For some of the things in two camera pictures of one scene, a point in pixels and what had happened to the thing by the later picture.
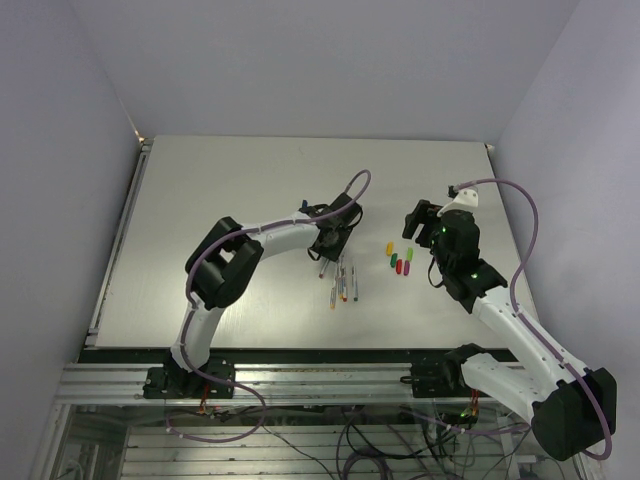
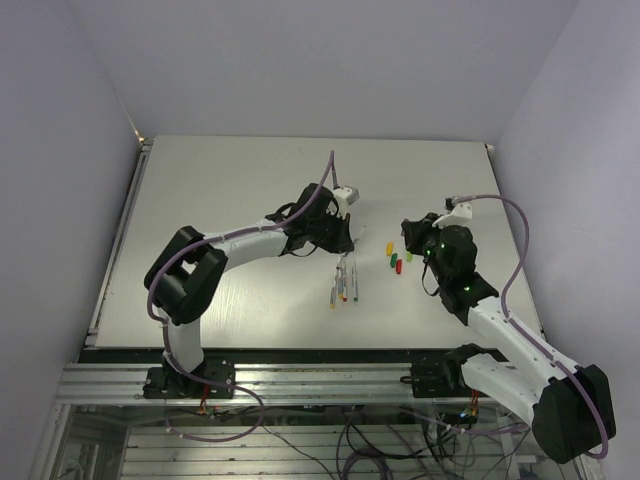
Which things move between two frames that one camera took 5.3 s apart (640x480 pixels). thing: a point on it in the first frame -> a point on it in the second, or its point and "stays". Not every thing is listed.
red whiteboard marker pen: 344,299 stays
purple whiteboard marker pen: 321,275 -> 362,230
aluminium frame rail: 123,384 stays
